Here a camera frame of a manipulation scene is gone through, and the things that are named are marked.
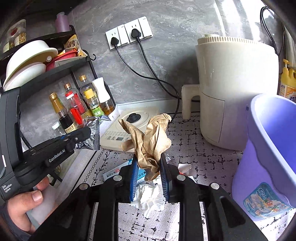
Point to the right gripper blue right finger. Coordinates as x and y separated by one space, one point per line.
167 182

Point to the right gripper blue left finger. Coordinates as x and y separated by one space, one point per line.
133 175

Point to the brown paper bag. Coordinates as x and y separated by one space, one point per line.
149 145

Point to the white tissue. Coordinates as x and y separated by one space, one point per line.
149 197

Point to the silver foil snack wrapper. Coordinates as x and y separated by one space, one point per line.
93 142

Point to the black kitchen shelf rack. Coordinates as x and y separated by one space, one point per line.
53 40

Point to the person's left hand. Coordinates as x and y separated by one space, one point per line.
18 206

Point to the small clear white-cap jar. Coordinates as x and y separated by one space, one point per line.
57 129

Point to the dark soy sauce bottle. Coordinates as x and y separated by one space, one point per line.
64 118

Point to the white top oil dispenser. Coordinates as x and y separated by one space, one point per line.
104 97

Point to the red cap oil bottle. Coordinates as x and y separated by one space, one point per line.
75 104

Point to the gold cap clear bottle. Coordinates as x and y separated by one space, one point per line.
85 85

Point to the green label vinegar bottle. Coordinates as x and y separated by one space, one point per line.
93 103

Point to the purple plastic bin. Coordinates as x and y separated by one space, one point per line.
264 183

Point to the white stacked bowls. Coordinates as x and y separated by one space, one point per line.
28 63

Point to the red bowl on shelf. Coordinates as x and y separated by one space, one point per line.
67 55

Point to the cream air fryer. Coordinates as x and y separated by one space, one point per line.
232 71

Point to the spice jars on shelf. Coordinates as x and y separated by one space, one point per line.
15 36

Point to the yellow dish soap bottle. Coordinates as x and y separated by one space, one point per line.
288 82

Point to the pink bottle on shelf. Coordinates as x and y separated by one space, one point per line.
62 23

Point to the white wall socket panel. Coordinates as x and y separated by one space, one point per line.
124 32

